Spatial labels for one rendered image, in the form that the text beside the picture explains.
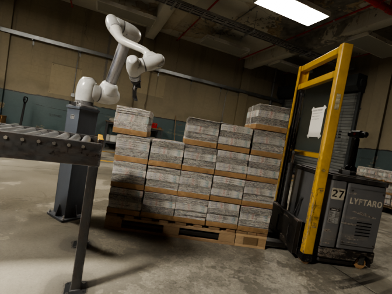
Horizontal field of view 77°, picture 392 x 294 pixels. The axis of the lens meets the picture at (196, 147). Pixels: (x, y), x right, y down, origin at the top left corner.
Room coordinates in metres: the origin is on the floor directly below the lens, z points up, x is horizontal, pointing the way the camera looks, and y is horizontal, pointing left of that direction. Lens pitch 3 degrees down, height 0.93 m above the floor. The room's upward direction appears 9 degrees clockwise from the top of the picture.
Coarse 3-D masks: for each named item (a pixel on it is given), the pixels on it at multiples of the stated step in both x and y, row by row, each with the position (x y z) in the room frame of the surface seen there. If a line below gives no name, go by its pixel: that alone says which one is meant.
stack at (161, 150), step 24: (120, 144) 2.07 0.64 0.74; (144, 144) 2.09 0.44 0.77; (168, 144) 2.11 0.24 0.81; (120, 168) 2.07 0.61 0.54; (144, 168) 2.09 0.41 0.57; (168, 168) 2.12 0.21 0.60; (216, 168) 2.14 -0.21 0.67; (240, 168) 2.16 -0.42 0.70; (120, 192) 2.09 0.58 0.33; (144, 192) 2.20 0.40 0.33; (192, 192) 2.13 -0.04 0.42; (216, 192) 2.15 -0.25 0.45; (240, 192) 2.16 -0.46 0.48; (120, 216) 2.09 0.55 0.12; (192, 216) 2.14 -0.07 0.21; (216, 216) 2.15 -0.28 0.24; (216, 240) 2.15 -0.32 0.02
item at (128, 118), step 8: (120, 112) 2.06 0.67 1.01; (128, 112) 2.07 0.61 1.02; (136, 112) 2.07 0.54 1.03; (144, 112) 2.08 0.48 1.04; (120, 120) 2.07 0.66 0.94; (128, 120) 2.07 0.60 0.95; (136, 120) 2.12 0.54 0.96; (144, 120) 2.09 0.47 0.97; (128, 128) 2.07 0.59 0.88; (136, 128) 2.08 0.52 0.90; (144, 128) 2.09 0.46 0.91
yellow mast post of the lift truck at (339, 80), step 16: (352, 48) 2.02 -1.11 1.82; (336, 64) 2.06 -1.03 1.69; (336, 80) 2.02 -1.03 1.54; (336, 96) 2.01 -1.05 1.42; (336, 112) 2.02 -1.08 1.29; (336, 128) 2.02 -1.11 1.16; (320, 160) 2.02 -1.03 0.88; (320, 176) 2.01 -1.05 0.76; (320, 192) 2.02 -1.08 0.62; (320, 208) 2.02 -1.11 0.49; (304, 240) 2.02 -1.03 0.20
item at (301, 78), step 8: (304, 80) 2.73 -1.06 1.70; (296, 88) 2.72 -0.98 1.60; (296, 96) 2.72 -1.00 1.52; (296, 104) 2.68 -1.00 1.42; (296, 112) 2.74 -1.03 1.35; (296, 120) 2.68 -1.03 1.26; (288, 128) 2.73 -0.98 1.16; (288, 136) 2.71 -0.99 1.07; (288, 144) 2.70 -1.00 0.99; (288, 152) 2.74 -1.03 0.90; (288, 160) 2.68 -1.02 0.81; (280, 176) 2.71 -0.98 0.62; (280, 184) 2.72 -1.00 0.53; (280, 192) 2.68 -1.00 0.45; (280, 200) 2.74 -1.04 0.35
